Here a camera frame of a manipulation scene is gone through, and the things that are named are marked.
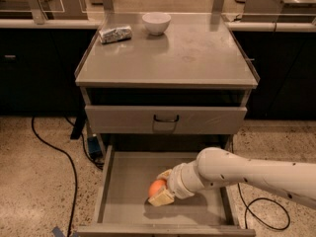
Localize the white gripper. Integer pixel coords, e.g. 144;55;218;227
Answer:
148;161;205;206

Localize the orange fruit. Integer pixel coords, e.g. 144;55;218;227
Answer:
148;179;166;198

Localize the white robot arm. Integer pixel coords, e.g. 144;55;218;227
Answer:
148;147;316;209

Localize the open middle drawer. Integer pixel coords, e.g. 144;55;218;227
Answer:
78;147;256;237

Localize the closed top drawer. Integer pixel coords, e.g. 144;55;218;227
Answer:
85;106;247;134

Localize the grey drawer cabinet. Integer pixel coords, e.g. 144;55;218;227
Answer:
76;13;259;152

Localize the blue power box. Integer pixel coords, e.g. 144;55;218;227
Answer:
87;136;102;159

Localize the blue tape on floor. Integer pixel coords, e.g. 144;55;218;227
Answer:
52;227;65;237

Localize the silver foil snack bag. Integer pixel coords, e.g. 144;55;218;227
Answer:
99;26;132;44

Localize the white bowl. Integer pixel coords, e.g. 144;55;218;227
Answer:
142;12;171;36

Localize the black drawer handle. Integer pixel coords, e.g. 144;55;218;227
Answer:
153;115;180;123

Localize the black cable on right floor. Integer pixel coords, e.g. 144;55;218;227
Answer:
236;183;291;231

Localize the black cable on floor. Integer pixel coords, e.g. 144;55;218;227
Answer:
31;116;79;237
236;183;291;231

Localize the black cable on left floor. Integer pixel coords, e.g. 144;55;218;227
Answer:
31;116;79;237

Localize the dark counter with white rail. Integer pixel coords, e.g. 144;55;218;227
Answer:
0;26;97;117

